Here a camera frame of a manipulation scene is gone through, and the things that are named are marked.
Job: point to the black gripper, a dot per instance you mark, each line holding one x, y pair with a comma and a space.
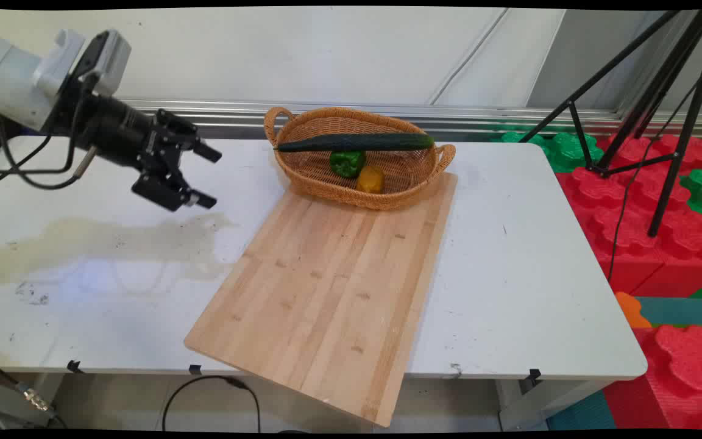
116, 128

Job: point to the dark green cucumber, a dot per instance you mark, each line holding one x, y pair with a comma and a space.
357, 142

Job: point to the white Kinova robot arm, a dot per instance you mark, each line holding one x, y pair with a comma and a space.
10, 79

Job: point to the woven wicker basket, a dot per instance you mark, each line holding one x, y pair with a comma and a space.
320, 177

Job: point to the green bell pepper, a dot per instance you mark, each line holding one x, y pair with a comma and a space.
346, 163

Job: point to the bamboo cutting board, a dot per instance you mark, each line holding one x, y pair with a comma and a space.
326, 286

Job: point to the yellow bell pepper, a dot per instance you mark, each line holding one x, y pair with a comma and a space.
370, 180

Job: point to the black table edge clip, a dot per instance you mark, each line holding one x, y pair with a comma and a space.
195, 369
74, 366
534, 375

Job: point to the wide green foam block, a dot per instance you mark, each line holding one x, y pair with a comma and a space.
564, 149

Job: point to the large red foam block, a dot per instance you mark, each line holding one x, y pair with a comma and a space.
637, 238

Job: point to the orange foam piece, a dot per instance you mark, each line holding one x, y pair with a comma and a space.
630, 310

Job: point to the black tripod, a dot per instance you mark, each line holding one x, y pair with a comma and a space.
683, 110

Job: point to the teal foam mat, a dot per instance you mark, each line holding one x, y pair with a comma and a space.
680, 311

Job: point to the small red foam block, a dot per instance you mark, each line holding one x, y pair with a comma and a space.
686, 372

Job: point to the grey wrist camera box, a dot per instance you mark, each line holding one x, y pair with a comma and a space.
110, 58

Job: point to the aluminium wall rail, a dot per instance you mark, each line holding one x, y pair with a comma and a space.
497, 114

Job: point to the white table leg frame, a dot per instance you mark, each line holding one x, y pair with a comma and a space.
540, 405

